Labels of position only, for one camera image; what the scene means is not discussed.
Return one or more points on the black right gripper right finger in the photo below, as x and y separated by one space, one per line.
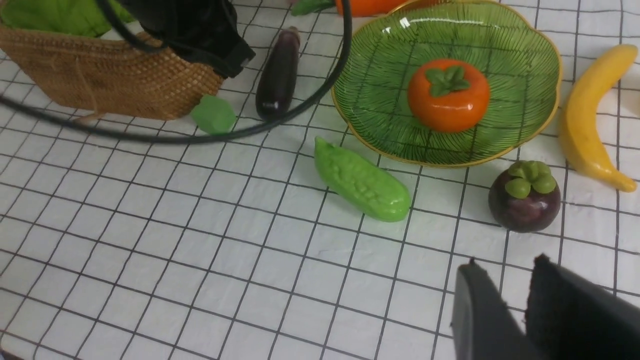
570 318

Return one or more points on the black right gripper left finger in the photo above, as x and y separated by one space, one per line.
482 326

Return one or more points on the purple mangosteen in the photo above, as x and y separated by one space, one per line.
525 198

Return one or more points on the yellow banana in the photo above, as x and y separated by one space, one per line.
577 128

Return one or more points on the green bitter gourd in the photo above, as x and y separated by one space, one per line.
370 189

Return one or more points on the dark purple eggplant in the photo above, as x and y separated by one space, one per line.
276 86

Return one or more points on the orange carrot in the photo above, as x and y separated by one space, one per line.
358 8

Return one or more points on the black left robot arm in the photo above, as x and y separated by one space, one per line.
198 31

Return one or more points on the orange persimmon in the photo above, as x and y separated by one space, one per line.
448 95

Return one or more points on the green glass leaf plate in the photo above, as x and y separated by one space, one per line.
522 66

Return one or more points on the green foam cube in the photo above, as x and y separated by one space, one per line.
213 115

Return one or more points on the woven rattan basket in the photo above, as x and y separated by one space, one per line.
109 76

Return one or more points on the green basket lining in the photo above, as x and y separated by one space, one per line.
70 17

